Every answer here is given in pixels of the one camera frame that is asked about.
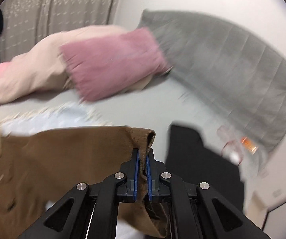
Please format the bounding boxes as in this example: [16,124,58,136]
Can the brown coat with fur collar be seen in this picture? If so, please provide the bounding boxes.
[0,126,168,238]

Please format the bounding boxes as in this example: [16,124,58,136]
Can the black garment on bed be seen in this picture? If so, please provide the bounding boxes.
[165,124,245,211]

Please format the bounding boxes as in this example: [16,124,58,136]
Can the red-framed glasses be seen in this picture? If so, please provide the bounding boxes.
[217,126,243,166]

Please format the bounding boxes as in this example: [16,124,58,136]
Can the orange small packet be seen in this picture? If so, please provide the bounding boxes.
[241,136,259,154]

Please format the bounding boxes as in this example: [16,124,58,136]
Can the white lace bed cloth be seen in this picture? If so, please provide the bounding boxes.
[0,102,112,136]

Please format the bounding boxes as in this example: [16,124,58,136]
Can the grey quilted blanket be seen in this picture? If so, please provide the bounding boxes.
[139,10,286,152]

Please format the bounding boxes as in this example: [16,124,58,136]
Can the beige pink padded jacket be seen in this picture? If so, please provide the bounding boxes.
[0,25,151,104]

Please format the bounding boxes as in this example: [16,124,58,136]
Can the pink fringed scarf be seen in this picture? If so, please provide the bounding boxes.
[60,27,172,101]

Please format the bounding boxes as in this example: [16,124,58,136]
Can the grey patterned curtain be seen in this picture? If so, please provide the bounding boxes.
[0,0,119,62]

